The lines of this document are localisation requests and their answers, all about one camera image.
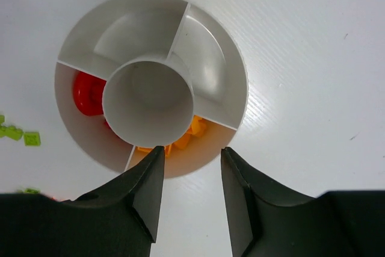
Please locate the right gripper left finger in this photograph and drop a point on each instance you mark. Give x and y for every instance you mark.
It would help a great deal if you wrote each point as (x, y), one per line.
(120, 218)

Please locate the red half-round lego piece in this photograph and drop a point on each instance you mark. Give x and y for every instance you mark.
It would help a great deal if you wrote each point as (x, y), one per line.
(87, 94)

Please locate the white divided round container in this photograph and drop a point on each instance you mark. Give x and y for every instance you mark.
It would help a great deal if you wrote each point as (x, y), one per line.
(174, 77)

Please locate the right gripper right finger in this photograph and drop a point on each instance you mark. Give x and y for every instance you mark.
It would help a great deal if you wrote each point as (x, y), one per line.
(267, 218)

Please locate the lime flat lego plate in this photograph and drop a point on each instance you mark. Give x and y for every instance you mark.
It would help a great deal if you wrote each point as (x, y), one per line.
(32, 139)

